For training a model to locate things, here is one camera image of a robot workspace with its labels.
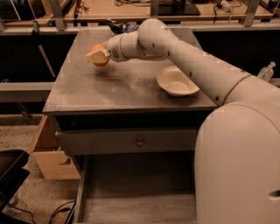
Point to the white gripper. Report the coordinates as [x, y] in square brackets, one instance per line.
[113, 50]

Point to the orange round fruit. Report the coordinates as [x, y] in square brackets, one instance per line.
[99, 55]

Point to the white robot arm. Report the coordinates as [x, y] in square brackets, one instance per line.
[237, 151]

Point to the grey wooden drawer cabinet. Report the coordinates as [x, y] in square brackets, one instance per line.
[117, 96]

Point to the round metal drawer knob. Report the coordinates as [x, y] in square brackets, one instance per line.
[140, 142]

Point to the grey top drawer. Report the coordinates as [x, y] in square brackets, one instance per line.
[112, 141]

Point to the open grey middle drawer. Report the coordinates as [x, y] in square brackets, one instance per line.
[137, 188]

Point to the blue crumpled chip bag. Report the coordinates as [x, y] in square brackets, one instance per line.
[122, 27]

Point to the white paper bowl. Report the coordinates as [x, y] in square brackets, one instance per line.
[173, 81]

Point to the wooden background workbench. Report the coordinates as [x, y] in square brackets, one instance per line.
[97, 11]

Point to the light wooden box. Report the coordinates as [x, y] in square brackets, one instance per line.
[51, 159]

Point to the black bin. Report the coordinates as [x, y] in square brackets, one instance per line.
[12, 173]

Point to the clear sanitizer bottle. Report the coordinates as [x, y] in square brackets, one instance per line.
[267, 72]

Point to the grey metal rail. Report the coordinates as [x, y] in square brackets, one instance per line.
[25, 91]

